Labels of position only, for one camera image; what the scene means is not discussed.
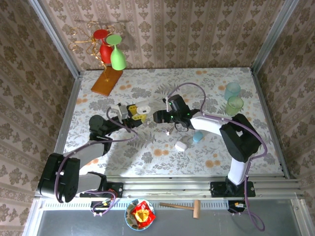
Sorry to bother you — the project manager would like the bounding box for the black power connector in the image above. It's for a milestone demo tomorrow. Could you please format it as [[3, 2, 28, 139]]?
[[90, 200, 111, 211], [227, 200, 247, 214]]

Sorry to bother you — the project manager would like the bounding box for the floral patterned table cover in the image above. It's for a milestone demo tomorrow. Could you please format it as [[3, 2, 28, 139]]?
[[63, 67, 284, 178]]

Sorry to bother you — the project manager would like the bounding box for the gold wire glass rack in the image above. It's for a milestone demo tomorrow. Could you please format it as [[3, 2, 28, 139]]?
[[68, 21, 124, 97]]

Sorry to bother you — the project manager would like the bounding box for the clear acrylic pole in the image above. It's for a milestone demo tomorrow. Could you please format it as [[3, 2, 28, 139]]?
[[27, 0, 81, 79]]

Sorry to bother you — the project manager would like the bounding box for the wooden mallet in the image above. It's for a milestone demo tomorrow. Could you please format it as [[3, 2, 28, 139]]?
[[159, 199, 202, 219]]

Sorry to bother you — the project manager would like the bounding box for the white earbud charging case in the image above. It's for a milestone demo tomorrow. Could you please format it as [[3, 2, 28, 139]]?
[[174, 136, 194, 152], [136, 100, 151, 115]]

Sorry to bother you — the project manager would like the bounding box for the grey metal base panel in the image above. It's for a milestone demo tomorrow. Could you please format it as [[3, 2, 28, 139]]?
[[36, 200, 305, 236]]

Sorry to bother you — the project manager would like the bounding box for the white slotted cable duct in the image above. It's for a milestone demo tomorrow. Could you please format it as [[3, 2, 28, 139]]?
[[39, 198, 297, 211]]

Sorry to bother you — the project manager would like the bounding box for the patterned bowl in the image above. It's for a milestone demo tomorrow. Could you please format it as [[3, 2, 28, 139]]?
[[124, 198, 156, 231]]

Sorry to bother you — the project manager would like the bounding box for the aluminium side rail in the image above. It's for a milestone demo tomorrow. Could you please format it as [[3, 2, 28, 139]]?
[[46, 71, 84, 177], [249, 68, 291, 179]]

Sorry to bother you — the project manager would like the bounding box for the red wine glass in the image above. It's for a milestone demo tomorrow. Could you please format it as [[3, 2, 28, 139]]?
[[93, 29, 114, 64]]

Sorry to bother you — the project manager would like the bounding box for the thin black camera cable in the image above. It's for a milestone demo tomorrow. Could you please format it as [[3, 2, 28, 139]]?
[[174, 121, 189, 133]]

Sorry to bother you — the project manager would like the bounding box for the small blue cup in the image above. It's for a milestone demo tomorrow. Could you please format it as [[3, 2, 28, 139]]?
[[192, 131, 204, 144]]

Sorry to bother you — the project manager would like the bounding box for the aluminium frame post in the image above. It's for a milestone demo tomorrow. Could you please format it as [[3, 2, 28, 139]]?
[[250, 0, 300, 74]]

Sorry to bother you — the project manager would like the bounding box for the green translucent cup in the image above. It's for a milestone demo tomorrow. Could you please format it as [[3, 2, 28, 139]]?
[[225, 95, 244, 117]]

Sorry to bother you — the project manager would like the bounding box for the red and yellow snack packet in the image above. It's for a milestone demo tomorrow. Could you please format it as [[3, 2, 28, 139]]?
[[130, 200, 156, 228]]

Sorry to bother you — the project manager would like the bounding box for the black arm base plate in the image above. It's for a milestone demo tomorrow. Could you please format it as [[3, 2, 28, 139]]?
[[210, 181, 256, 198], [80, 182, 124, 199]]

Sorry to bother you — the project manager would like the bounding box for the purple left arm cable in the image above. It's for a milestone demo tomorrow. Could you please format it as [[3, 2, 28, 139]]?
[[54, 106, 138, 217]]

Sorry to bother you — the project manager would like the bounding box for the aluminium mounting rail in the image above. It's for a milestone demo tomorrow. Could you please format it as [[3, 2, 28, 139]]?
[[34, 174, 304, 200]]

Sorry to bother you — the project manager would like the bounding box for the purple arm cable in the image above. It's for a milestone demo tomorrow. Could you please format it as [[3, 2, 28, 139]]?
[[54, 106, 138, 217], [163, 82, 268, 232]]

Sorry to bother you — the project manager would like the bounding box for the blue translucent cup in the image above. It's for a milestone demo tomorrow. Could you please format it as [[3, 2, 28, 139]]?
[[223, 82, 241, 101]]

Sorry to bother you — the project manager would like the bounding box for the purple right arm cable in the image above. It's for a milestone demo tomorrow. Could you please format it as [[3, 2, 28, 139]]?
[[163, 82, 268, 232]]

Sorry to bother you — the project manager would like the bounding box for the green wine glass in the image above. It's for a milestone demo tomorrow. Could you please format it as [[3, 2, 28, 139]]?
[[105, 34, 127, 71]]

